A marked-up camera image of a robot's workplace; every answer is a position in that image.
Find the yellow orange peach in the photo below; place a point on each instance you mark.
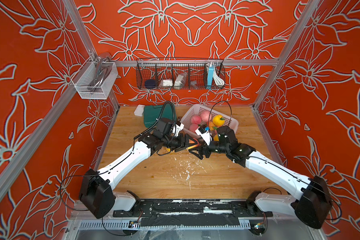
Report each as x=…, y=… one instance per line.
x=192, y=146

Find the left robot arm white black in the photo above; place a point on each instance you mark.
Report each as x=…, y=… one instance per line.
x=97, y=190

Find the white plastic perforated basket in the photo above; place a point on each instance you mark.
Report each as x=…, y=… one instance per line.
x=196, y=110

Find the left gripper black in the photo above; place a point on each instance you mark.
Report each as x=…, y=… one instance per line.
x=186, y=137

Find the metal tongs in basket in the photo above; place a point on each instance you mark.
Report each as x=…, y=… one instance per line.
x=102, y=71

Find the light blue box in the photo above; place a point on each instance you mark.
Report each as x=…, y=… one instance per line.
x=211, y=70

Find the dark round container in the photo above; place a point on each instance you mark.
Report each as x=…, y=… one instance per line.
x=150, y=84

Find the pink peach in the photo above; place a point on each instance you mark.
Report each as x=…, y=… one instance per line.
x=205, y=116
x=196, y=119
x=193, y=127

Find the small white box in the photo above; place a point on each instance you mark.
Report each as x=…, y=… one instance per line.
x=139, y=111

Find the white packet in basket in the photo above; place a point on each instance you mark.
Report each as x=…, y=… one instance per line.
x=166, y=83

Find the black wire wall basket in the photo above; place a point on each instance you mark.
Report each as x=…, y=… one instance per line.
x=169, y=68

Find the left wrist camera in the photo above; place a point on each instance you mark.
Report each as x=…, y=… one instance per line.
x=177, y=128

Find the orange red peach front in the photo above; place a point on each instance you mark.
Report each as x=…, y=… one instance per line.
x=211, y=125

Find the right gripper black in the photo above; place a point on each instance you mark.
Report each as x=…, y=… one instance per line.
x=199, y=150

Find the green plastic tool case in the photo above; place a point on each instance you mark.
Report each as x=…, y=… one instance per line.
x=151, y=113

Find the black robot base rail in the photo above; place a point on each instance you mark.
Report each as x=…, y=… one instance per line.
x=193, y=213

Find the yellow peach back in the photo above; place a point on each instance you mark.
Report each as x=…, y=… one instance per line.
x=219, y=120

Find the clear plastic bag packet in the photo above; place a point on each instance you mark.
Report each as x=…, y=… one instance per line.
x=180, y=81

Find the white mesh wall basket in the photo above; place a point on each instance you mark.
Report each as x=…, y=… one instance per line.
x=86, y=74

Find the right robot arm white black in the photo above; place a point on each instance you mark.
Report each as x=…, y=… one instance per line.
x=308, y=199

